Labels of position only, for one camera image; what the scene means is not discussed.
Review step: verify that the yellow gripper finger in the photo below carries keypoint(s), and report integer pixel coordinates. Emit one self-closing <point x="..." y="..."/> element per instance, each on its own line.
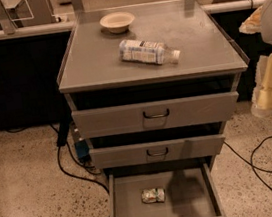
<point x="262" y="94"/>
<point x="253" y="23"/>

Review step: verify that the green 7up can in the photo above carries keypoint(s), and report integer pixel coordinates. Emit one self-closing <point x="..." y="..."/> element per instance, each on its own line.
<point x="153" y="195"/>

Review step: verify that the dark counter right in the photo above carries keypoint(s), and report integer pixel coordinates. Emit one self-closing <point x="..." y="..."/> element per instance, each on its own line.
<point x="252" y="45"/>

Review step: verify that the dark counter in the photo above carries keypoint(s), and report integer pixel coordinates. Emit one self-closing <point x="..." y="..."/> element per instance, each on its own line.
<point x="252" y="45"/>
<point x="29" y="67"/>

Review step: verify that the grey drawer cabinet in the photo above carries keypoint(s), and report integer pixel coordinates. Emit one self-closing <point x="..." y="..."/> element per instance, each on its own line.
<point x="160" y="91"/>

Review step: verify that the grey bottom drawer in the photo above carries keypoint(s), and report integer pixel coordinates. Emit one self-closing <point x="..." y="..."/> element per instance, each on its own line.
<point x="189" y="193"/>

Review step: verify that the grey drawer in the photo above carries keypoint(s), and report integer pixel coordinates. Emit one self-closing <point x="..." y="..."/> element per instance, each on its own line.
<point x="189" y="193"/>
<point x="170" y="150"/>
<point x="141" y="117"/>

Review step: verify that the grey top drawer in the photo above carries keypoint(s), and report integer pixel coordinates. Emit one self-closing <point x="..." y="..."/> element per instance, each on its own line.
<point x="141" y="117"/>

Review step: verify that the grey middle drawer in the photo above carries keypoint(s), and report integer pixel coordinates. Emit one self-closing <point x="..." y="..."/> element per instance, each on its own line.
<point x="170" y="150"/>

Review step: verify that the dark counter left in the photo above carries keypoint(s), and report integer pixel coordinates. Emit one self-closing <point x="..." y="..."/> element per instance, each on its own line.
<point x="29" y="67"/>

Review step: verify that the clear labelled plastic bottle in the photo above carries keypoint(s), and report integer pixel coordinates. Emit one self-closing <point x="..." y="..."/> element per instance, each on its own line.
<point x="147" y="52"/>

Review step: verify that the beige paper bowl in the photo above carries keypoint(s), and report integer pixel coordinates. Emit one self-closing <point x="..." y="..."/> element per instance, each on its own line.
<point x="117" y="22"/>

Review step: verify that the blue power box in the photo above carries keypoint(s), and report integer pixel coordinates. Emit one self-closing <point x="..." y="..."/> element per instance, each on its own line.
<point x="81" y="147"/>

